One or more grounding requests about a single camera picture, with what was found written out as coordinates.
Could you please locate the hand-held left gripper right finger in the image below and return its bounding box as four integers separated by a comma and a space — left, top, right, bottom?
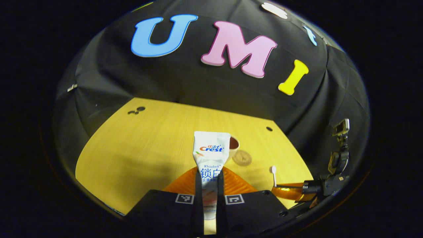
216, 167, 292, 236

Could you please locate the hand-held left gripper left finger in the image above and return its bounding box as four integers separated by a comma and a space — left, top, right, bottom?
126, 167, 205, 237

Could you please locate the round brown coaster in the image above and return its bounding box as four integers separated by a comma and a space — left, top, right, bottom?
232, 150, 252, 166

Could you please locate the white toothpaste tube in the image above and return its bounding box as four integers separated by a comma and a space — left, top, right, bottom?
193, 131, 231, 220

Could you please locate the beige cup with handle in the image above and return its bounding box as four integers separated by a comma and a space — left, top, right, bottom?
228, 136, 240, 160

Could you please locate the black backdrop cloth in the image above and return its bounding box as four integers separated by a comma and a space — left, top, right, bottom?
53, 0, 370, 185

